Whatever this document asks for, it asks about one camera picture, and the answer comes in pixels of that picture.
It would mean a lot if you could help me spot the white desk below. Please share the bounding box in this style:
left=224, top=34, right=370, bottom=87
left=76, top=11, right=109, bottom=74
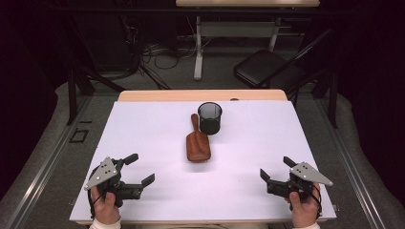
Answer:
left=175, top=0, right=321, bottom=82

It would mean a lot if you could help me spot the hand-held gripper cable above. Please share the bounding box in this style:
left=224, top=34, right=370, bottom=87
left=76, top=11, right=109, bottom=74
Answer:
left=87, top=167, right=107, bottom=220
left=309, top=184, right=324, bottom=219

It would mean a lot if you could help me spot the metal floor rail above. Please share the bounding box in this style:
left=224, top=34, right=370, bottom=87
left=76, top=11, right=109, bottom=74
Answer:
left=4, top=94, right=94, bottom=229
left=314, top=94, right=388, bottom=229

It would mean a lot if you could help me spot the person's left hand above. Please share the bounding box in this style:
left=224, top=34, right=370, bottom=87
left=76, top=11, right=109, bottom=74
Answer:
left=90, top=185, right=122, bottom=225

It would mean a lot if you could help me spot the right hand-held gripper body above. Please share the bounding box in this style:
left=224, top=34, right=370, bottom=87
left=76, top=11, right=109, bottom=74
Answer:
left=266, top=161, right=334, bottom=212

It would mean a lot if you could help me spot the white board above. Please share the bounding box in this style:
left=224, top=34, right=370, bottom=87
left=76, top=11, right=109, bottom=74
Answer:
left=69, top=99, right=338, bottom=223

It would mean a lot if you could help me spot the brown wooden hairbrush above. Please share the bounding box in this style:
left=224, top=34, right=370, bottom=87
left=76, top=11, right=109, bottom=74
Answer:
left=185, top=113, right=212, bottom=163

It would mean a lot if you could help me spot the left hand-held gripper cable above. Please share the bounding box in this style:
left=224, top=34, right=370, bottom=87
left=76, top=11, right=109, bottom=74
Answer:
left=87, top=167, right=107, bottom=220

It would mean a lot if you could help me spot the black mesh cup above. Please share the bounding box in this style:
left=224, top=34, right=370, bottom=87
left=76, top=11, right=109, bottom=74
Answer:
left=197, top=101, right=224, bottom=136

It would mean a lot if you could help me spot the right hand-held gripper cable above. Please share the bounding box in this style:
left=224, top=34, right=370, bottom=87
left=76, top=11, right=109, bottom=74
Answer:
left=309, top=184, right=324, bottom=219

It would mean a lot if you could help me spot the black folding chair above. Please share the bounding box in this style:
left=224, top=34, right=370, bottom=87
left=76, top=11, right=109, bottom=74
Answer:
left=233, top=28, right=336, bottom=91

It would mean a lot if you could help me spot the wooden table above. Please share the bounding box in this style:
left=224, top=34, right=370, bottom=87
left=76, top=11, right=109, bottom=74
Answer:
left=75, top=89, right=319, bottom=229

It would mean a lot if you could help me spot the black metal stand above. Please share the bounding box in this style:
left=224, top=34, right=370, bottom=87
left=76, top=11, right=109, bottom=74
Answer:
left=64, top=15, right=128, bottom=126
left=286, top=61, right=339, bottom=130

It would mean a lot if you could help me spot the person's right hand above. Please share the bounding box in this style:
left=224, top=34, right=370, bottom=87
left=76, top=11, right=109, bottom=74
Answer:
left=284, top=182, right=321, bottom=229

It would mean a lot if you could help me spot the bundle of floor cables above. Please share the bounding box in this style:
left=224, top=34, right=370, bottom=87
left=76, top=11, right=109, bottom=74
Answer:
left=122, top=15, right=199, bottom=91

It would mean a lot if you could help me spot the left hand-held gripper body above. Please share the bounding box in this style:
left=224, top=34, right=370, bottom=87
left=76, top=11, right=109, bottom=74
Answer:
left=83, top=156, right=144, bottom=208

